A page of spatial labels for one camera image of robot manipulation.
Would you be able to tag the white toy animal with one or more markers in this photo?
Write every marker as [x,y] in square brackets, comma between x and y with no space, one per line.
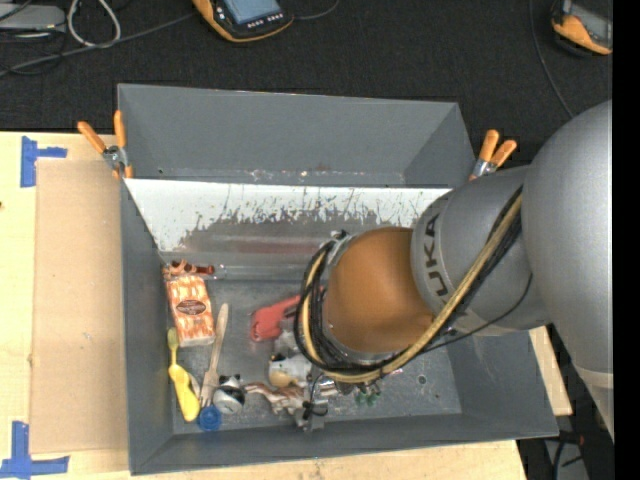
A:
[287,368]

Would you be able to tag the brown and white toy horse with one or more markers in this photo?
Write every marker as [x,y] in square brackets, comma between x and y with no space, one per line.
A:
[280,397]

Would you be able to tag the red toy wrench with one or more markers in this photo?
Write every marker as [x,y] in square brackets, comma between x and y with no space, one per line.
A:
[267,320]

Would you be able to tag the black and white round toy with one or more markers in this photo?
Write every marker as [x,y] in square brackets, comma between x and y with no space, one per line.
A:
[229,394]

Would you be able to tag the pale wooden fork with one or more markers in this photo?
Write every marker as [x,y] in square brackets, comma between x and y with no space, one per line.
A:
[218,340]

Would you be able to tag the blue bottle cap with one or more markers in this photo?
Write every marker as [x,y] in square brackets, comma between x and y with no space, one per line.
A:
[209,418]

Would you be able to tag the yellow plastic brush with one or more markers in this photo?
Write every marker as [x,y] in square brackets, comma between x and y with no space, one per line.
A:
[182,390]

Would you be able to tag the orange patterned box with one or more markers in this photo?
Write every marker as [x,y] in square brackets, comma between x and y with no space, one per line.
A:
[191,310]

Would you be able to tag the orange-brown toy animal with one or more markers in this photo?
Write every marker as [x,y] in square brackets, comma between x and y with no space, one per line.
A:
[182,268]

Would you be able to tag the grey metal bin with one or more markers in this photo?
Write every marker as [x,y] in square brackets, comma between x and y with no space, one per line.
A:
[280,138]

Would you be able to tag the brown cardboard board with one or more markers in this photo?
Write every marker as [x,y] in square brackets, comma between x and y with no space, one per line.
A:
[75,293]

